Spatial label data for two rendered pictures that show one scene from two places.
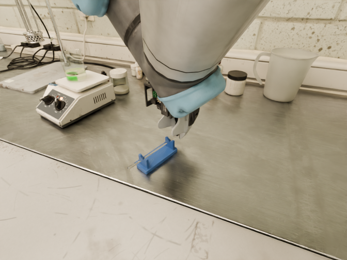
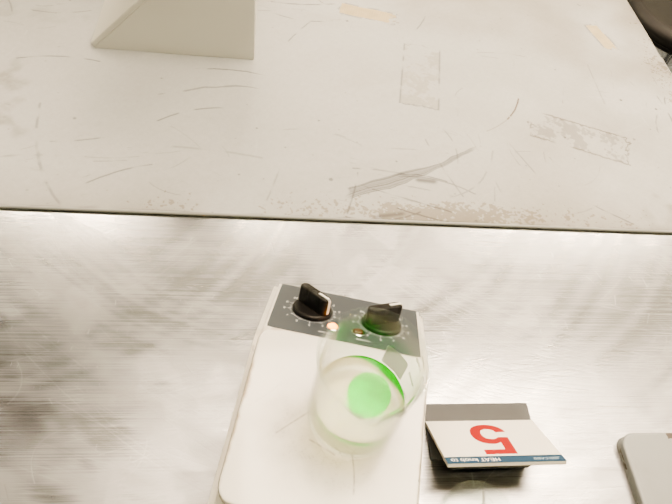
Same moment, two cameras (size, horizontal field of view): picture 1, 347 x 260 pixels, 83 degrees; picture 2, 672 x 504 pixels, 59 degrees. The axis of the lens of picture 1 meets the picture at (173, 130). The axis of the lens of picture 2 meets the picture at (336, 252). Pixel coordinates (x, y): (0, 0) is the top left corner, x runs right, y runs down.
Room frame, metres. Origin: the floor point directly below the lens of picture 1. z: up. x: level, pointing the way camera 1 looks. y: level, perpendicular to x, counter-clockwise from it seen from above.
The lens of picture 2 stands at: (0.69, 0.19, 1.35)
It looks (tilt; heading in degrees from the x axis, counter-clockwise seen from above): 53 degrees down; 145
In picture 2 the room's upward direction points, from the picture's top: 12 degrees clockwise
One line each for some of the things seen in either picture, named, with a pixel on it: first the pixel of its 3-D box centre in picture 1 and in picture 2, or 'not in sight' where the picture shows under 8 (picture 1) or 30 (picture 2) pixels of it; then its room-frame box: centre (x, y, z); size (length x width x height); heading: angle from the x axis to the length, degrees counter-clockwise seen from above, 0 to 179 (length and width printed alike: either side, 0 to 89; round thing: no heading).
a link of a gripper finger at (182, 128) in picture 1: (179, 127); not in sight; (0.36, -0.01, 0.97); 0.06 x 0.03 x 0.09; 138
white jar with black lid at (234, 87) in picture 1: (235, 82); not in sight; (0.68, -0.23, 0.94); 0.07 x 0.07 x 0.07
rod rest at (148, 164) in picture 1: (157, 153); not in sight; (0.33, 0.04, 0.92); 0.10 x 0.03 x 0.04; 137
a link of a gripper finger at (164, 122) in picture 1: (168, 121); not in sight; (0.38, 0.01, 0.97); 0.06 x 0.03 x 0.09; 138
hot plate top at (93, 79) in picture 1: (82, 80); (330, 425); (0.59, 0.28, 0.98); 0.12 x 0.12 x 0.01; 56
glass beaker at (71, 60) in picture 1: (74, 66); (362, 393); (0.59, 0.30, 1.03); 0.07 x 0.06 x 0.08; 150
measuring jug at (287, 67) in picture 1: (280, 75); not in sight; (0.65, -0.36, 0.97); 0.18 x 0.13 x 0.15; 70
